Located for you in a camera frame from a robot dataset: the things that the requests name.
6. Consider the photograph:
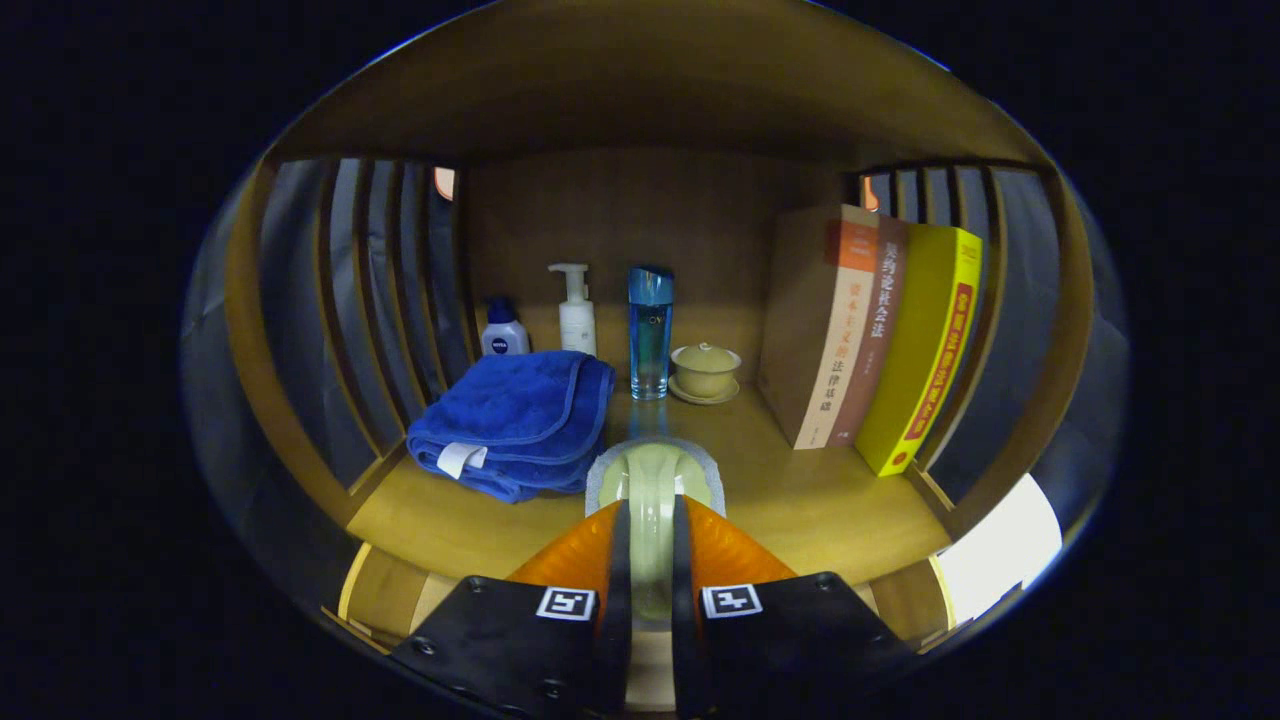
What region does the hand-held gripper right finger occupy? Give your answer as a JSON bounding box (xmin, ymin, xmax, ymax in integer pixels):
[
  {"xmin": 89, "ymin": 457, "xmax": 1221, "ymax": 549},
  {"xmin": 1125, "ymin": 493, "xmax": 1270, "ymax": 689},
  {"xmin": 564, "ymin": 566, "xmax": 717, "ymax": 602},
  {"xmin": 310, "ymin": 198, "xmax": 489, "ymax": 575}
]
[{"xmin": 670, "ymin": 494, "xmax": 918, "ymax": 720}]

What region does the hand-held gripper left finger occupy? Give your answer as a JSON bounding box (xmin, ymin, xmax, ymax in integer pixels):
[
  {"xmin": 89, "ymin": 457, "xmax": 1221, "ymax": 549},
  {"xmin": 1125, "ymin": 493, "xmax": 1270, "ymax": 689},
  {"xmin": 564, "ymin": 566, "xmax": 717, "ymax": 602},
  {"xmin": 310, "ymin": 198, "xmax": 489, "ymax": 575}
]
[{"xmin": 388, "ymin": 497, "xmax": 633, "ymax": 719}]

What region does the green scrub brush white pad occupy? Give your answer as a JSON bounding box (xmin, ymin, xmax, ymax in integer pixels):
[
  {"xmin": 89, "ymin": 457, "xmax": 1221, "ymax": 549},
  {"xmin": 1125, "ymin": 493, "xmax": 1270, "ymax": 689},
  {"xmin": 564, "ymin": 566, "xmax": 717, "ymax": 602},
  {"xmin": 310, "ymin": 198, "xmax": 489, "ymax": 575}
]
[{"xmin": 585, "ymin": 436, "xmax": 726, "ymax": 626}]

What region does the wooden countertop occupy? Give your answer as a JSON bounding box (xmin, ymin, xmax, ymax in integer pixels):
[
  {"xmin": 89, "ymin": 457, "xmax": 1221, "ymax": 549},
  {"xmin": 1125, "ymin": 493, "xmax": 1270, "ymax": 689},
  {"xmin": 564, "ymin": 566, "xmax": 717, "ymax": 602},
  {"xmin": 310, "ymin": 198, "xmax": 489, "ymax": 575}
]
[{"xmin": 345, "ymin": 385, "xmax": 951, "ymax": 586}]

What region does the wooden cabinet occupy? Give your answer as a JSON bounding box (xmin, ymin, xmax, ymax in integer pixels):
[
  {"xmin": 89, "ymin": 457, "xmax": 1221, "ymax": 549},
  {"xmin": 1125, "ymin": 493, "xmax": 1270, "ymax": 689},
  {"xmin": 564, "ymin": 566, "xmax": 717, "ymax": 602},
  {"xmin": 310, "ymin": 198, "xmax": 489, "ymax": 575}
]
[{"xmin": 200, "ymin": 0, "xmax": 1096, "ymax": 716}]

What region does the blue folded towel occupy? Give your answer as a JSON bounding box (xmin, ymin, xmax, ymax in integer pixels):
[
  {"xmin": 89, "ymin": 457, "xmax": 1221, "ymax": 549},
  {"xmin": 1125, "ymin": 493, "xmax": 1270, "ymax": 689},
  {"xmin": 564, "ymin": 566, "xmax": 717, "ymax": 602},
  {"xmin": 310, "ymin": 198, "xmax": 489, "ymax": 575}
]
[{"xmin": 406, "ymin": 350, "xmax": 617, "ymax": 504}]

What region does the yellow-green lidded teacup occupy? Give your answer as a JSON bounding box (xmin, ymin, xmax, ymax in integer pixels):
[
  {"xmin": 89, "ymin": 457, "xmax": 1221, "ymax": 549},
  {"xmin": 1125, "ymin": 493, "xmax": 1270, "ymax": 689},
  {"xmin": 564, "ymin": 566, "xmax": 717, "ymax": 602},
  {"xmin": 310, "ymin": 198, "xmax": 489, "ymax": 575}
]
[{"xmin": 668, "ymin": 342, "xmax": 743, "ymax": 405}]

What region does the tall blue glass bottle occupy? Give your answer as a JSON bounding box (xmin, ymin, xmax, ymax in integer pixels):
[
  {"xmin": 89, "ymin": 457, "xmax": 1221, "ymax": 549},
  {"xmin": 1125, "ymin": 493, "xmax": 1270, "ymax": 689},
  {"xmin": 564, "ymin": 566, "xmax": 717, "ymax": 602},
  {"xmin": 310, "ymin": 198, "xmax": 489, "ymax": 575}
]
[{"xmin": 627, "ymin": 266, "xmax": 675, "ymax": 401}]

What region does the white pump bottle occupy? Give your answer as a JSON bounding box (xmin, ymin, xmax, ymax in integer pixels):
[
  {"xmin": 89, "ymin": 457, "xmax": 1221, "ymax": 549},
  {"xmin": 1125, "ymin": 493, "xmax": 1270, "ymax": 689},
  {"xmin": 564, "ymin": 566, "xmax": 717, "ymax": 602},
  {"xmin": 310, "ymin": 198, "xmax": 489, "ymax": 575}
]
[{"xmin": 547, "ymin": 263, "xmax": 598, "ymax": 357}]

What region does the small white blue-capped bottle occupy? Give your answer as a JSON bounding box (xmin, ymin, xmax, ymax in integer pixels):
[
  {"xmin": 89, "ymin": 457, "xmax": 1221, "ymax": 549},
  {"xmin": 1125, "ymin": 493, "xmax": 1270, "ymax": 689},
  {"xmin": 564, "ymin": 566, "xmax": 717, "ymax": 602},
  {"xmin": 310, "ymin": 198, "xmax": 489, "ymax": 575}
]
[{"xmin": 481, "ymin": 297, "xmax": 531, "ymax": 357}]

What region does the beige orange book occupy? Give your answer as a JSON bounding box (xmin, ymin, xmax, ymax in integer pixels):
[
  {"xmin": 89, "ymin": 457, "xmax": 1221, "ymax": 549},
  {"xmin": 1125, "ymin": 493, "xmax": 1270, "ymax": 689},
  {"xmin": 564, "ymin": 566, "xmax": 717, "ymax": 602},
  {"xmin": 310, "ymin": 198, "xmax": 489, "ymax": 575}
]
[{"xmin": 757, "ymin": 204, "xmax": 881, "ymax": 451}]

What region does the yellow book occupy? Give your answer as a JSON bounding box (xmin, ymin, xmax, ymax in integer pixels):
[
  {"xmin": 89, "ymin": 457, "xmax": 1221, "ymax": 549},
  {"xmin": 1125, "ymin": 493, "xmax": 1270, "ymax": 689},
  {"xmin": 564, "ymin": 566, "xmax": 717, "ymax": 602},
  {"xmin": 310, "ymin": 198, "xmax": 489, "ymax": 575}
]
[{"xmin": 855, "ymin": 223, "xmax": 984, "ymax": 478}]

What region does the brown book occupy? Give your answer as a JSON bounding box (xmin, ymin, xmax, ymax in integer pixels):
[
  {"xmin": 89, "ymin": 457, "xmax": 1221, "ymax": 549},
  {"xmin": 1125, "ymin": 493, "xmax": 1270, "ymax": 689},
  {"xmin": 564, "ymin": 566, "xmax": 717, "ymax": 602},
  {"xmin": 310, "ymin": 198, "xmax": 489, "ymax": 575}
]
[{"xmin": 828, "ymin": 215, "xmax": 911, "ymax": 447}]

